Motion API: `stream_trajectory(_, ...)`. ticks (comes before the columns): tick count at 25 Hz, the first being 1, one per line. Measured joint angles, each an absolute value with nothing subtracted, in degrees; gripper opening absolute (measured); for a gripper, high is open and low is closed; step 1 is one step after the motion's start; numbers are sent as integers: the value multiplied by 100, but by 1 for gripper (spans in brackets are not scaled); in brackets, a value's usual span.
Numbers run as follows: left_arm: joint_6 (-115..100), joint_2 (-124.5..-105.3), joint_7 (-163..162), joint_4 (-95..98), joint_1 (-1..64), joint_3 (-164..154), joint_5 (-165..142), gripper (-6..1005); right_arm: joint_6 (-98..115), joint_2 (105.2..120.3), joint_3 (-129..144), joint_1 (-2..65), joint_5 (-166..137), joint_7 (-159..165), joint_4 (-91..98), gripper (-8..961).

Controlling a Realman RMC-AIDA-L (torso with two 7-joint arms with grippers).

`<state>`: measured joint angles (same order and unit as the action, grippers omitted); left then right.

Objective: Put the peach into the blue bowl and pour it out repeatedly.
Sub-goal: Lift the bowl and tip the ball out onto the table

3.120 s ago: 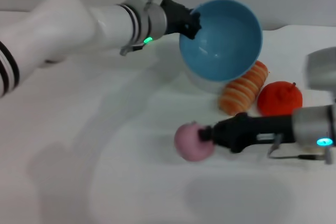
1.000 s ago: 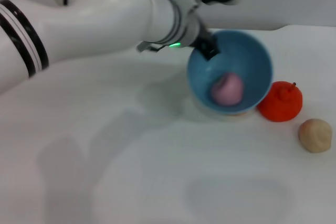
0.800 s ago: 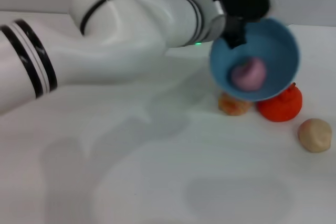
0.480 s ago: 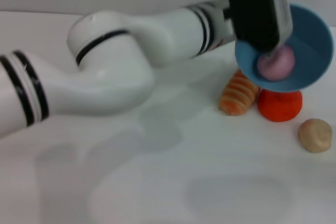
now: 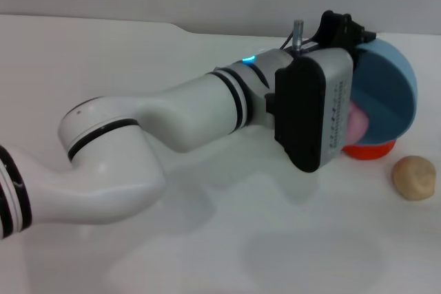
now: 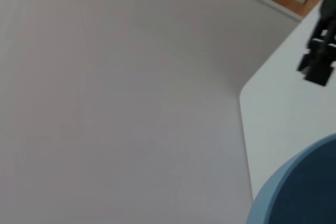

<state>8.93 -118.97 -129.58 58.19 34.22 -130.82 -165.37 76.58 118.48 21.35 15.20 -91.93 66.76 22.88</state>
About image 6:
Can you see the blue bowl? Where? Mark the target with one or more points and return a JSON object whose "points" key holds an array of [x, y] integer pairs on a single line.
{"points": [[307, 190]]}

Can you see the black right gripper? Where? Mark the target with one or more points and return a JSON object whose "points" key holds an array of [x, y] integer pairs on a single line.
{"points": [[328, 11]]}

